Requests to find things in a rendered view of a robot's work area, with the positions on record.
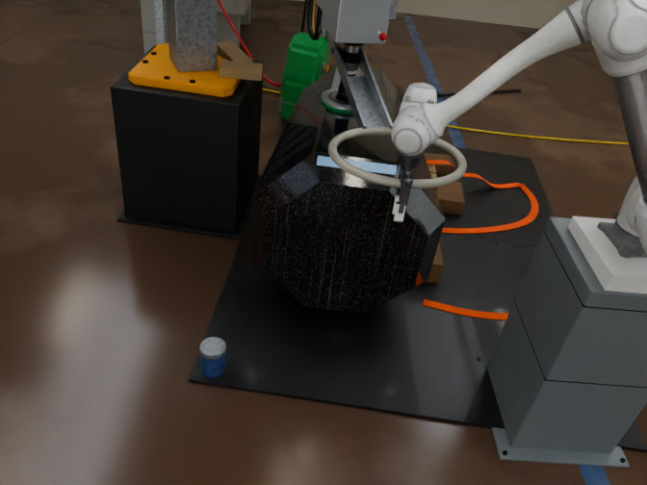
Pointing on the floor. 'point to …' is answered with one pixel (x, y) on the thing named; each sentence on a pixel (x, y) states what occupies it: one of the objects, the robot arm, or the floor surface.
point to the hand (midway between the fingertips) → (399, 209)
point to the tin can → (213, 357)
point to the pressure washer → (301, 67)
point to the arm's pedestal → (568, 361)
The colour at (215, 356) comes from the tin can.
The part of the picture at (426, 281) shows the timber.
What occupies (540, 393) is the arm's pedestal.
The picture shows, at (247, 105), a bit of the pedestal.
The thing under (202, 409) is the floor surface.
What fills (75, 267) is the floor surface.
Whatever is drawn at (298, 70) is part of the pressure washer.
